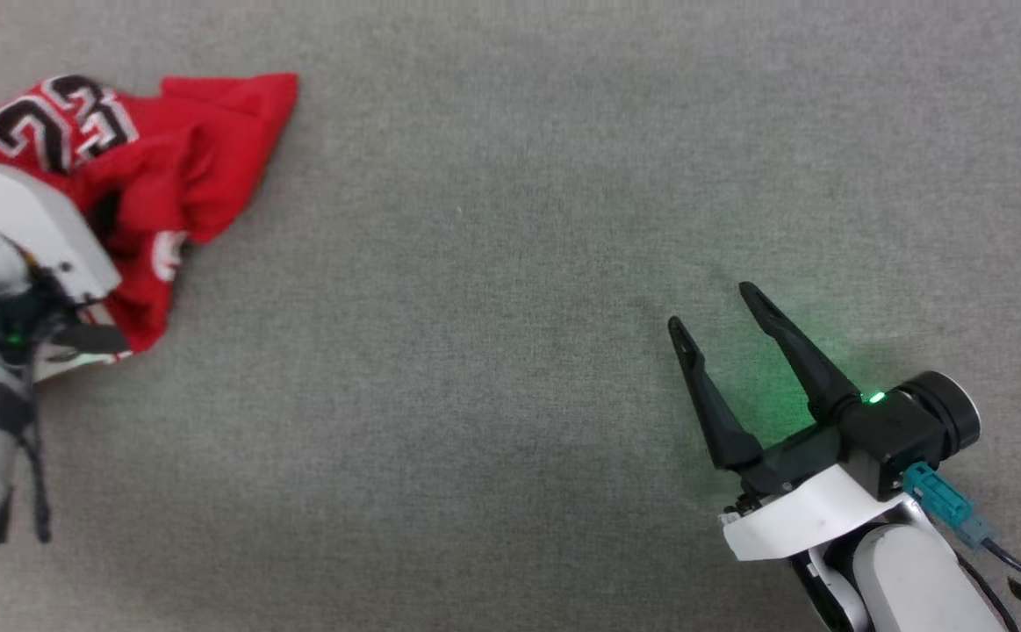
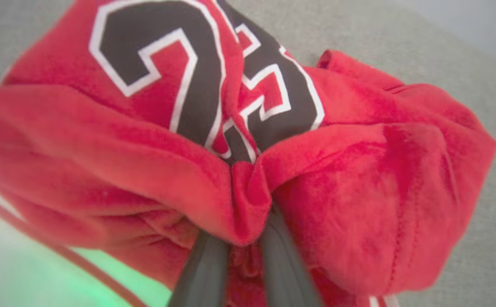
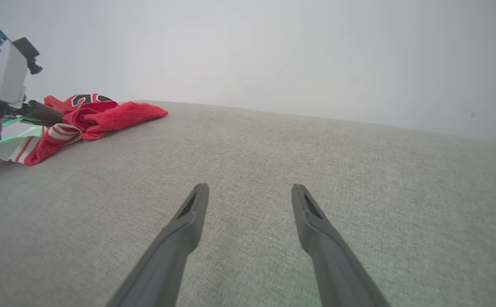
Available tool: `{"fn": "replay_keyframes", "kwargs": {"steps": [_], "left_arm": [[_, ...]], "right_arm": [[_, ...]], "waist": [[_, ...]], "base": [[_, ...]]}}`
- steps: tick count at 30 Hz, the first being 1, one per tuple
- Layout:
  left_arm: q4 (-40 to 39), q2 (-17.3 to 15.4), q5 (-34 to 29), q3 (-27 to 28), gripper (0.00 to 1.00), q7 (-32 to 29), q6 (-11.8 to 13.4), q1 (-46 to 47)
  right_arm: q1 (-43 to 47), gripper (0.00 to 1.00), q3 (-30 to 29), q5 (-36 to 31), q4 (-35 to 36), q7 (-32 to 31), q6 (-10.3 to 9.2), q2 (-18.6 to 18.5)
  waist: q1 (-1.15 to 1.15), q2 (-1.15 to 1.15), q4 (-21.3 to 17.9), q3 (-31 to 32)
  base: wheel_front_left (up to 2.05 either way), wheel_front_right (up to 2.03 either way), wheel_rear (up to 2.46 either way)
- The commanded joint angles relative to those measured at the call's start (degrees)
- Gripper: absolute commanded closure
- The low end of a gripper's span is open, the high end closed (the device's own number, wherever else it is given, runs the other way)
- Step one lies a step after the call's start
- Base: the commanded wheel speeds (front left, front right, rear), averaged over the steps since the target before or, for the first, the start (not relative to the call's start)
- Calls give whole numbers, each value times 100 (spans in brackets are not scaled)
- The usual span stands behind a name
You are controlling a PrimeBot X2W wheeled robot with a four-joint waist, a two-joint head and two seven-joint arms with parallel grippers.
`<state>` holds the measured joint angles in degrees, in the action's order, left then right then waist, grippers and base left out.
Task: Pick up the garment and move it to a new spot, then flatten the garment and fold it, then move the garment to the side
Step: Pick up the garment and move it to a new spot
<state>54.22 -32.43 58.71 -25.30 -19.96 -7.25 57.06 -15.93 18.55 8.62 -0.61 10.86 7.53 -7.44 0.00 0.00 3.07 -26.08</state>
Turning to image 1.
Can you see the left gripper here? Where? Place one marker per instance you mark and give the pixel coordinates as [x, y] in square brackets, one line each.
[27, 219]

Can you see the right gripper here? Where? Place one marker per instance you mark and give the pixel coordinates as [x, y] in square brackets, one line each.
[791, 518]

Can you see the red basketball jersey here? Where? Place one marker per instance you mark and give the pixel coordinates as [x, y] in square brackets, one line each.
[203, 158]

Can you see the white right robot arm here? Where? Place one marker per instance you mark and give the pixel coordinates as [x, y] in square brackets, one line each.
[905, 579]

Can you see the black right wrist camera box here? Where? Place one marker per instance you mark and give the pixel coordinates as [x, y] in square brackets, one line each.
[892, 443]

